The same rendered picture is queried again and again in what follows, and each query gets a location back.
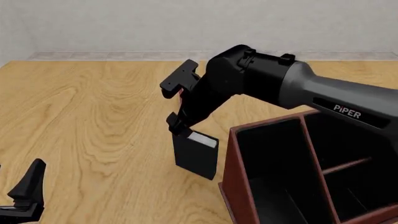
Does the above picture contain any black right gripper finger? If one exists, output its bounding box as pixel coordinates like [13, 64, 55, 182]
[166, 111, 191, 136]

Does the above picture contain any black book with white pages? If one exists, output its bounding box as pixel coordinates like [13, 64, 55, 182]
[172, 129, 220, 181]

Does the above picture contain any red-brown desk caddy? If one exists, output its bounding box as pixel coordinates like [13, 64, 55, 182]
[217, 108, 398, 224]

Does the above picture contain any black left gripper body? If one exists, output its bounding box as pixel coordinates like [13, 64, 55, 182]
[0, 200, 45, 224]

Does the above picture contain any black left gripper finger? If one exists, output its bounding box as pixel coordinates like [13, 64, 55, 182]
[7, 158, 47, 204]

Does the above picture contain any black plate on short stalk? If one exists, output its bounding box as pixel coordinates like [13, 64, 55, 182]
[159, 58, 200, 100]

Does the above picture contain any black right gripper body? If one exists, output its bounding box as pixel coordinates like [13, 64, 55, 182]
[177, 78, 233, 129]

